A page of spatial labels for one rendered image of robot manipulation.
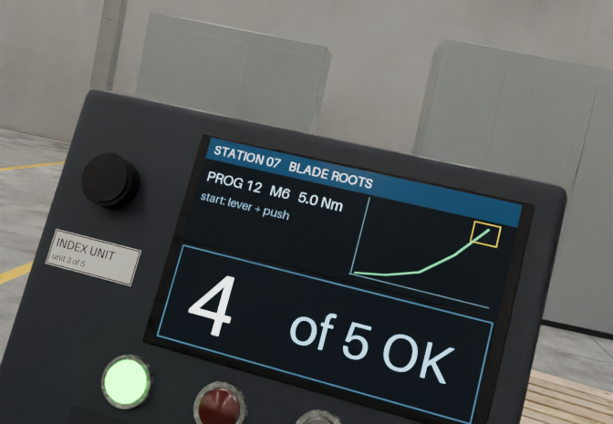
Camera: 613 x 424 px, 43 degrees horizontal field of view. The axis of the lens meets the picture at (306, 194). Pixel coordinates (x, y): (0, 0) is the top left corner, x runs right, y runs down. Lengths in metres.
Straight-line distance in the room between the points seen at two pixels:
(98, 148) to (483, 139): 5.89
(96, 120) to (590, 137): 6.07
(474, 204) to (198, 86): 7.60
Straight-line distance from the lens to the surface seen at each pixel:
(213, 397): 0.39
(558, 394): 4.25
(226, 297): 0.40
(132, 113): 0.43
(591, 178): 6.45
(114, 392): 0.41
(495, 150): 6.28
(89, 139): 0.44
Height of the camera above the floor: 1.26
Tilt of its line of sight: 6 degrees down
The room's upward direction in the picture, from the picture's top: 11 degrees clockwise
